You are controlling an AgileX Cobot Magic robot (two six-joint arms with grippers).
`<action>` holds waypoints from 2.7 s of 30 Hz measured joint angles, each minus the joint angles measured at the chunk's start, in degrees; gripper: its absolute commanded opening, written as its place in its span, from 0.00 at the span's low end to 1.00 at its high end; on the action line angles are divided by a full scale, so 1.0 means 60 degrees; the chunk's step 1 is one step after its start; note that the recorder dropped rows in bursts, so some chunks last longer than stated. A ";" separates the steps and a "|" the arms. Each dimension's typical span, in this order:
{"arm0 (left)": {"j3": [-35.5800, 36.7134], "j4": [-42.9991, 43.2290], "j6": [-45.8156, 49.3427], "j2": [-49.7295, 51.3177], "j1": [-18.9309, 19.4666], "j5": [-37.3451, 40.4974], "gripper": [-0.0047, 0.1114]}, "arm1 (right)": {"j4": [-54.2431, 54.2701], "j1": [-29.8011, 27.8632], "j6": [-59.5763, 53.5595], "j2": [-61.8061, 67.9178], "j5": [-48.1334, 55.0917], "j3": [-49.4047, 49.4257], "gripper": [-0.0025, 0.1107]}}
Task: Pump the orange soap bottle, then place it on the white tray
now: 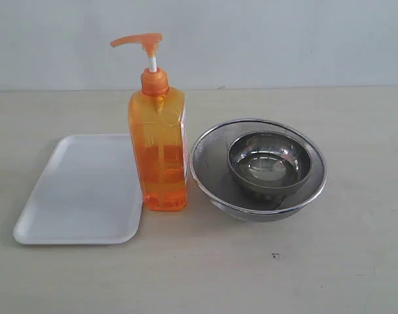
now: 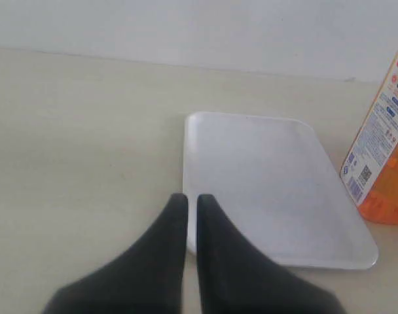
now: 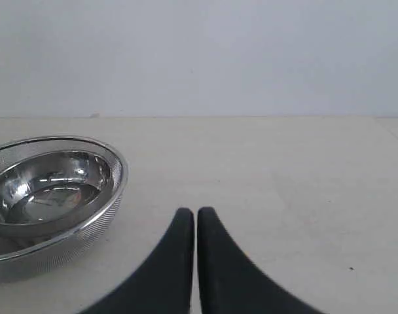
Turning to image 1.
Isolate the white rectangular plastic tray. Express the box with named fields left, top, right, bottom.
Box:
left=13, top=134, right=143, bottom=245

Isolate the orange pump soap bottle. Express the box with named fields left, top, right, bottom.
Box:
left=111, top=33, right=187, bottom=211

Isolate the large steel mesh colander bowl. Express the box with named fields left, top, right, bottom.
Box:
left=190, top=118, right=327, bottom=222

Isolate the small stainless steel bowl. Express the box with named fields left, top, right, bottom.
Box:
left=227, top=131, right=313, bottom=197

